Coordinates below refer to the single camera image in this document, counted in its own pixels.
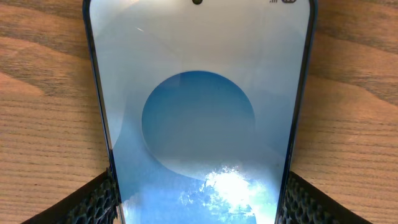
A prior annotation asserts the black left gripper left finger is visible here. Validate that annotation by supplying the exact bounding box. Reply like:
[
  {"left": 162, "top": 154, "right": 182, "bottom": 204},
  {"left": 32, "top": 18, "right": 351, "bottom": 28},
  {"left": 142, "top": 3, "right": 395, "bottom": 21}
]
[{"left": 22, "top": 169, "right": 120, "bottom": 224}]

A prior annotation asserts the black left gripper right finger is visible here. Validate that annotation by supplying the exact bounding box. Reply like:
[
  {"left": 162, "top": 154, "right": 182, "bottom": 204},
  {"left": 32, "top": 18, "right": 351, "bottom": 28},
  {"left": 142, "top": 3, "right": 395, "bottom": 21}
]
[{"left": 277, "top": 172, "right": 371, "bottom": 224}]

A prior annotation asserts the blue Galaxy smartphone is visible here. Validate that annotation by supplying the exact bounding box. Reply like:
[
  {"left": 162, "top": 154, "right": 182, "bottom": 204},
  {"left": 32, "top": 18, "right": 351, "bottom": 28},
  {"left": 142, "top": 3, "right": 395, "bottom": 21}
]
[{"left": 82, "top": 0, "right": 318, "bottom": 224}]

